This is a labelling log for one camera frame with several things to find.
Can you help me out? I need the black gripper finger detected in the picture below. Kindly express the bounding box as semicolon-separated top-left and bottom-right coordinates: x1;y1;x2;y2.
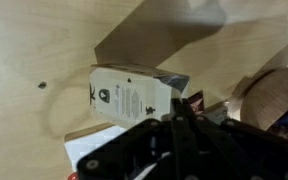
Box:
170;98;194;117

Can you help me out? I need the small dark tea packet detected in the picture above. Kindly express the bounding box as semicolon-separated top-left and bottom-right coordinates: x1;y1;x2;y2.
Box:
188;91;204;114

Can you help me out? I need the wooden bowl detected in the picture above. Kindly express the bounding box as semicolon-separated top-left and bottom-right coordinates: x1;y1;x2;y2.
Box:
240;67;288;130

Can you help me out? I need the white paper napkin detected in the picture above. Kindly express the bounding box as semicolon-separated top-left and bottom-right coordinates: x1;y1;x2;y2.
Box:
64;123;125;172

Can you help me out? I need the pink spray bottle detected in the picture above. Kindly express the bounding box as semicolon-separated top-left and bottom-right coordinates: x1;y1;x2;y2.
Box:
67;172;79;180

